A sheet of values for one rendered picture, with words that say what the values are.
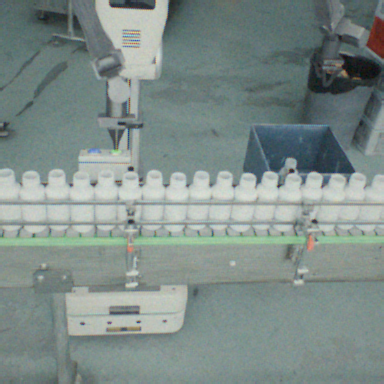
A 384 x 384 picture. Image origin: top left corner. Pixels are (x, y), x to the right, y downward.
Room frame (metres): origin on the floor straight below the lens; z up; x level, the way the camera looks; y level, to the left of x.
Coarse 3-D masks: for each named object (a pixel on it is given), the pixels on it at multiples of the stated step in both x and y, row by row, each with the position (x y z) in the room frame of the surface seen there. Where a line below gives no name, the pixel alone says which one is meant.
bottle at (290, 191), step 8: (288, 176) 1.03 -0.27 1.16; (296, 176) 1.03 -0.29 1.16; (288, 184) 1.00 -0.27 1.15; (296, 184) 1.00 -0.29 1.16; (280, 192) 1.01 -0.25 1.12; (288, 192) 1.00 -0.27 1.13; (296, 192) 1.00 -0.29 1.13; (280, 200) 1.00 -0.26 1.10; (288, 200) 0.99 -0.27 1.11; (296, 200) 0.99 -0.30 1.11; (280, 208) 0.99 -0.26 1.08; (288, 208) 0.99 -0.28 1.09; (296, 208) 1.00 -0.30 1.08; (280, 216) 0.99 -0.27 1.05; (288, 216) 0.99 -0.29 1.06
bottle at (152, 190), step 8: (152, 176) 0.98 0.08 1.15; (160, 176) 0.97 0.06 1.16; (144, 184) 0.98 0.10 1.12; (152, 184) 0.95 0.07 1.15; (160, 184) 0.96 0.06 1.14; (144, 192) 0.95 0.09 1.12; (152, 192) 0.94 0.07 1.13; (160, 192) 0.95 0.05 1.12; (144, 200) 0.94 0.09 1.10; (152, 200) 0.94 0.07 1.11; (160, 200) 0.94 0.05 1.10; (144, 208) 0.94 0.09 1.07; (152, 208) 0.94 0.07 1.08; (160, 208) 0.95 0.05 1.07; (144, 216) 0.94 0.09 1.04; (152, 216) 0.94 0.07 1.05; (160, 216) 0.95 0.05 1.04
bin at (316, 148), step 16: (256, 128) 1.62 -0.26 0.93; (272, 128) 1.63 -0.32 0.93; (288, 128) 1.64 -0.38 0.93; (304, 128) 1.65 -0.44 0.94; (320, 128) 1.66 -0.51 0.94; (256, 144) 1.51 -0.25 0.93; (272, 144) 1.63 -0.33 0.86; (288, 144) 1.64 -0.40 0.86; (304, 144) 1.65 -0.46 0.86; (320, 144) 1.66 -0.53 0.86; (336, 144) 1.56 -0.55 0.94; (256, 160) 1.48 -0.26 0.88; (272, 160) 1.63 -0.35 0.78; (304, 160) 1.65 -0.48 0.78; (320, 160) 1.64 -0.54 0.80; (336, 160) 1.52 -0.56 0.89; (256, 176) 1.44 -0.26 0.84; (304, 176) 1.33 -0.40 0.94
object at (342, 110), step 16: (352, 64) 3.17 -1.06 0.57; (368, 64) 3.10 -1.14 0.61; (320, 80) 2.86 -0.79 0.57; (336, 80) 2.80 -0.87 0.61; (352, 80) 2.77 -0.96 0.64; (368, 80) 2.80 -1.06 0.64; (320, 96) 2.85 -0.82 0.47; (336, 96) 2.80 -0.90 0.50; (352, 96) 2.79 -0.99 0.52; (368, 96) 2.86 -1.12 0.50; (304, 112) 2.96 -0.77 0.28; (320, 112) 2.84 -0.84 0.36; (336, 112) 2.80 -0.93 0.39; (352, 112) 2.81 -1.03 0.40; (336, 128) 2.80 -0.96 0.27; (352, 128) 2.84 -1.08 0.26
